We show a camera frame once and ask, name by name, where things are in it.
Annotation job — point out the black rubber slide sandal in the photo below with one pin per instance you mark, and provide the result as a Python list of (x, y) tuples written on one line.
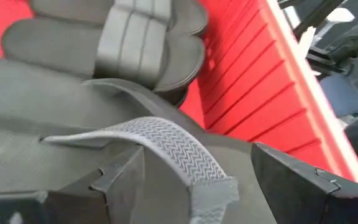
[(73, 9), (48, 46), (172, 143)]

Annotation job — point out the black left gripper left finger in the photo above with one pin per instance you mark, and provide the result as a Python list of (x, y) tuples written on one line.
[(73, 205)]

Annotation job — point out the black metal frame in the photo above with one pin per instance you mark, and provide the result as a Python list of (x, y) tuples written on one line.
[(331, 53)]

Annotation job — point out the red ribbed plastic bin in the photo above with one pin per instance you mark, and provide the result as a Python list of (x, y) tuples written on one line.
[(253, 77)]

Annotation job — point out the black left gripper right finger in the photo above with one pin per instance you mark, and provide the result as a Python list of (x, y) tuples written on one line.
[(315, 199)]

